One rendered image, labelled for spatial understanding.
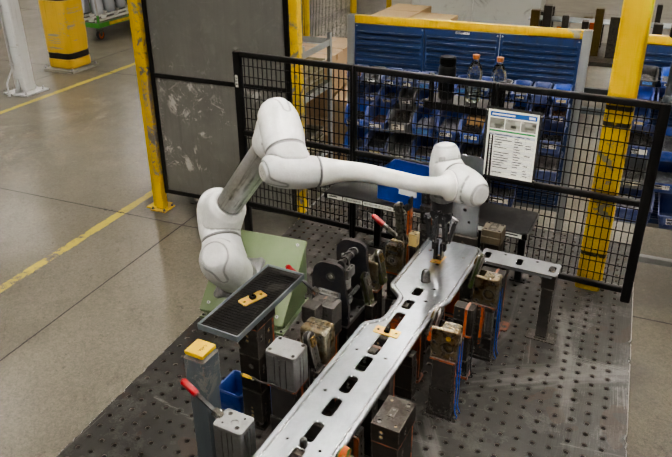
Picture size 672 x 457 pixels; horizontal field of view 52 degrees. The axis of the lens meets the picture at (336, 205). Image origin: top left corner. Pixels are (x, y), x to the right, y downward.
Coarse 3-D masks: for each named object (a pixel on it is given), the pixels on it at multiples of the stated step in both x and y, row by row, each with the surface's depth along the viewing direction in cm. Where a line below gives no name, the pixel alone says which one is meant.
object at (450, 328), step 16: (432, 336) 211; (448, 336) 208; (432, 352) 214; (448, 352) 211; (432, 368) 217; (448, 368) 214; (432, 384) 219; (448, 384) 216; (432, 400) 221; (448, 400) 218; (432, 416) 223; (448, 416) 221
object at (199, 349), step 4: (196, 340) 185; (200, 340) 185; (192, 344) 184; (196, 344) 184; (200, 344) 183; (204, 344) 183; (208, 344) 183; (212, 344) 183; (188, 348) 182; (192, 348) 182; (196, 348) 182; (200, 348) 182; (204, 348) 182; (208, 348) 182; (212, 348) 182; (188, 352) 181; (192, 352) 180; (196, 352) 180; (200, 352) 180; (204, 352) 180; (208, 352) 181; (192, 356) 181; (196, 356) 180; (200, 356) 179; (204, 356) 180
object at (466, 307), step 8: (456, 304) 230; (464, 304) 230; (472, 304) 230; (456, 312) 230; (464, 312) 229; (472, 312) 227; (456, 320) 231; (464, 320) 229; (472, 320) 228; (464, 328) 231; (472, 328) 231; (464, 336) 232; (464, 344) 234; (472, 344) 234; (464, 352) 235; (464, 360) 237; (456, 368) 239; (464, 368) 238; (456, 376) 240; (464, 376) 239; (472, 376) 239
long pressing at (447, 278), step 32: (416, 256) 257; (448, 256) 257; (448, 288) 237; (384, 320) 220; (416, 320) 220; (352, 352) 206; (384, 352) 206; (320, 384) 193; (384, 384) 193; (288, 416) 181; (320, 416) 181; (352, 416) 181; (288, 448) 171; (320, 448) 171
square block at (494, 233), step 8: (488, 224) 268; (496, 224) 268; (488, 232) 264; (496, 232) 262; (504, 232) 267; (480, 240) 267; (488, 240) 265; (496, 240) 263; (496, 248) 265; (488, 256) 268
